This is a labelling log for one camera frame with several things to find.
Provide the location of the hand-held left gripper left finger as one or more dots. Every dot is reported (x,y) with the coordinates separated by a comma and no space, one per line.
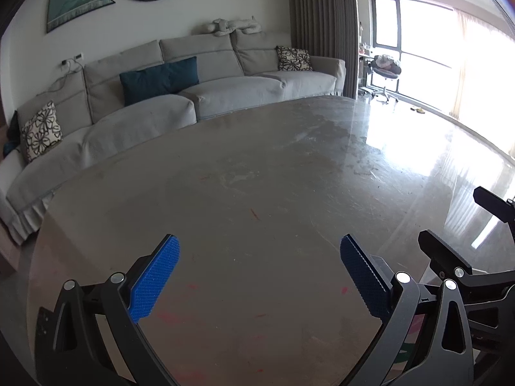
(157,277)

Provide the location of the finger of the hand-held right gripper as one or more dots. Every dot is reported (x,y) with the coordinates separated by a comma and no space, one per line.
(442,251)
(497,206)

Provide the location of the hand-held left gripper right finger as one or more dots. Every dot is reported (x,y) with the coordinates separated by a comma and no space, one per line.
(364,277)

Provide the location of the pair of slippers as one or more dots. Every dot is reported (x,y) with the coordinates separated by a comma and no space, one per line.
(417,109)

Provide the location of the sheer curtain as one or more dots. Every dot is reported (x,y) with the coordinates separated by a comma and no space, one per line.
(487,80)

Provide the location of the office chair with clothes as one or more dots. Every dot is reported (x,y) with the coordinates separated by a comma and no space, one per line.
(386,68)

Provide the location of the floral patterned cushion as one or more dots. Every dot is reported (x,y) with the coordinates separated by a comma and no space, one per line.
(294,58)
(42,132)

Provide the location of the white cluttered desk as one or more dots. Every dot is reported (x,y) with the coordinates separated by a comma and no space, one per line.
(363,64)

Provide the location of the teal cushion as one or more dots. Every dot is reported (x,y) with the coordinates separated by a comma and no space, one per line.
(161,80)

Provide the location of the dark cloth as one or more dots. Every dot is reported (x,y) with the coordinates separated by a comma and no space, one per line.
(12,136)

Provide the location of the grey sofa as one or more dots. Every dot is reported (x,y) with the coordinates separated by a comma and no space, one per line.
(241,92)

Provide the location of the grey curtain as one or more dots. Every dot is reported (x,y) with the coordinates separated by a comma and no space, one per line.
(322,28)

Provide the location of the white plush toy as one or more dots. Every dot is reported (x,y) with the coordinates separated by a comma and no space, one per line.
(231,27)

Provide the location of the wall socket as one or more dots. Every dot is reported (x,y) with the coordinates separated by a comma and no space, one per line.
(78,56)

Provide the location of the curved wall picture panel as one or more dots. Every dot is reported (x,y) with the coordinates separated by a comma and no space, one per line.
(80,2)

